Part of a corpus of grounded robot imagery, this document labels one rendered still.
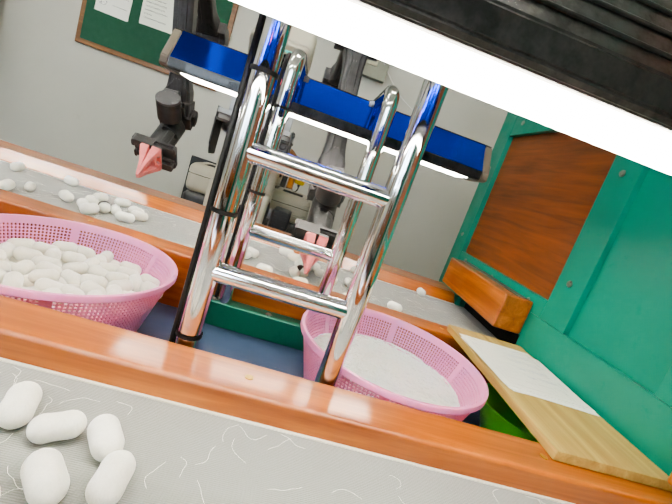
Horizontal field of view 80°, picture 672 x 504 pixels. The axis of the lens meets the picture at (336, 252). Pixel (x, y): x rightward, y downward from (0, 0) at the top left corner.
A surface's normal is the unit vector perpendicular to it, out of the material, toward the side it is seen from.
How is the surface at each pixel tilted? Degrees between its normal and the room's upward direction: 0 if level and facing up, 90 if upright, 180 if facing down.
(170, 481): 0
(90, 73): 90
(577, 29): 58
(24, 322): 0
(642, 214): 90
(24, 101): 90
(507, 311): 90
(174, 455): 0
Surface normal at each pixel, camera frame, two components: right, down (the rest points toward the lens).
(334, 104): 0.23, -0.31
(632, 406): -0.94, -0.30
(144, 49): 0.06, 0.22
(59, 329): 0.32, -0.93
